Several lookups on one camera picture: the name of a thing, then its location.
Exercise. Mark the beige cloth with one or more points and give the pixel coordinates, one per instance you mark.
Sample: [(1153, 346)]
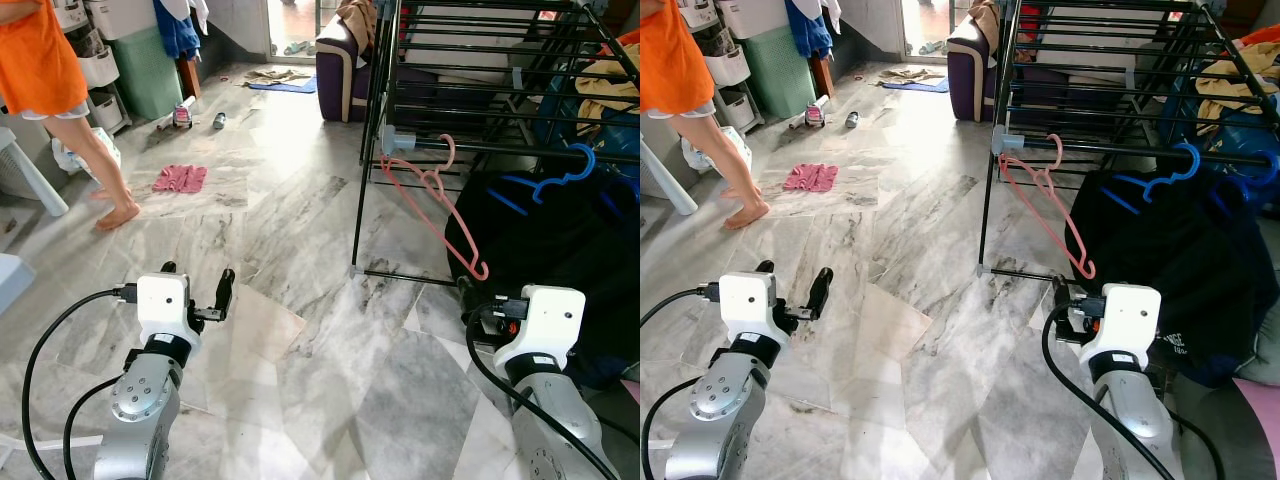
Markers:
[(272, 74), (905, 74)]

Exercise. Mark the brown wooden post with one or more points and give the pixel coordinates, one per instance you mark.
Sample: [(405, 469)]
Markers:
[(190, 78), (822, 78)]

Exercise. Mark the black garment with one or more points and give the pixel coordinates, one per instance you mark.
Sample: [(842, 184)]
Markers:
[(540, 270), (1160, 270)]

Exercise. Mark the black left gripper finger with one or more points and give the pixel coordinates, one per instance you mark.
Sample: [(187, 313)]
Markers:
[(168, 269), (226, 290), (821, 290), (765, 268)]

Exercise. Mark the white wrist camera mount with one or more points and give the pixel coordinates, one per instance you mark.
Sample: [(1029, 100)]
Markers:
[(545, 320), (165, 305), (750, 305), (1125, 320)]

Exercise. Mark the white printed plastic bag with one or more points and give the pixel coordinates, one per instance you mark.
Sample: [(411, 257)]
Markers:
[(60, 158), (695, 155)]

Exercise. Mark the green laundry basket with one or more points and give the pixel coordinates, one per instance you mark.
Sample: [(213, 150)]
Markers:
[(780, 75), (148, 75)]

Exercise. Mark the orange cloth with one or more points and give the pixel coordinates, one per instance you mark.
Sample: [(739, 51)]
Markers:
[(1260, 35), (628, 40)]

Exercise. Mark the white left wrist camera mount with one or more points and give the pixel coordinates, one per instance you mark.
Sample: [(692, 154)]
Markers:
[(165, 305), (750, 305)]

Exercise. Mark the blue floor mat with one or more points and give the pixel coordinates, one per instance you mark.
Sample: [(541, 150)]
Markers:
[(920, 86), (290, 86)]

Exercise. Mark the pink cushion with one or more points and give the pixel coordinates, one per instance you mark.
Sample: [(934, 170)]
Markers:
[(1262, 420), (630, 390)]

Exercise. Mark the black metal drying rack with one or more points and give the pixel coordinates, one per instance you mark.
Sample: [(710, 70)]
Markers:
[(480, 148), (1100, 149)]

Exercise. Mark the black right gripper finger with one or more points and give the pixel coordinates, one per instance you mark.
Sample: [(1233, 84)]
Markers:
[(1059, 287), (466, 290)]

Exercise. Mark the brown garment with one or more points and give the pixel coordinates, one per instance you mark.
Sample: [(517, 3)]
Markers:
[(985, 25), (355, 25)]

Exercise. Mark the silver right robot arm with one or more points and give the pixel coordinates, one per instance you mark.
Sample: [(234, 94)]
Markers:
[(1135, 430), (560, 430)]

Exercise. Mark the purple sofa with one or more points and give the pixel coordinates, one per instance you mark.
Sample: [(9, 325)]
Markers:
[(965, 80), (335, 80)]

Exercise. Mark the blue plastic hanger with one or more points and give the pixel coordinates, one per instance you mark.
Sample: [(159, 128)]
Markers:
[(1195, 160), (1270, 165), (592, 160)]

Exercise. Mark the pink and white toy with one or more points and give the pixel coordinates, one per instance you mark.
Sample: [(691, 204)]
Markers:
[(184, 113), (817, 113)]

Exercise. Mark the white low table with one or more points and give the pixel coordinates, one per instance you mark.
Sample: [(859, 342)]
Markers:
[(665, 180), (30, 175)]

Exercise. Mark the blue bag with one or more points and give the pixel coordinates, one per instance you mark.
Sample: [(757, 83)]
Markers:
[(1210, 135), (580, 120)]

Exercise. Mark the yellow towel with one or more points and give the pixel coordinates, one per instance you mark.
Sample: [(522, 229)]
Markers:
[(605, 85), (1235, 90)]

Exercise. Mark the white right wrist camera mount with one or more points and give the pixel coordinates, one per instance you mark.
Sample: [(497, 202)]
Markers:
[(545, 320), (1125, 320)]

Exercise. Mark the blue hanging garment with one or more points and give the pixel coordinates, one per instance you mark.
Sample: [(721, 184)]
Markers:
[(808, 32), (178, 32)]

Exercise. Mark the pink plastic hanger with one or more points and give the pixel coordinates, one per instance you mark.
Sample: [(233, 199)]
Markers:
[(480, 272), (1088, 270)]

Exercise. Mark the white drawer shelf unit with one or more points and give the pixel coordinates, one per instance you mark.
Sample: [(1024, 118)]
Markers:
[(100, 65), (735, 65)]

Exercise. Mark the white hanging garment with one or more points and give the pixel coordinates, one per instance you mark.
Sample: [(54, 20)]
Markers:
[(195, 12), (828, 12)]

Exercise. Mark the pink floor cloth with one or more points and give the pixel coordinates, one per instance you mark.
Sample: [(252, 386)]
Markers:
[(180, 178), (810, 178)]

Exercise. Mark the child in orange shirt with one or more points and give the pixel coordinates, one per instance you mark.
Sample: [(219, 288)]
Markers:
[(675, 50), (35, 50)]

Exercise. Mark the grey can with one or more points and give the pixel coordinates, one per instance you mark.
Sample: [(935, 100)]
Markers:
[(852, 121), (218, 121)]

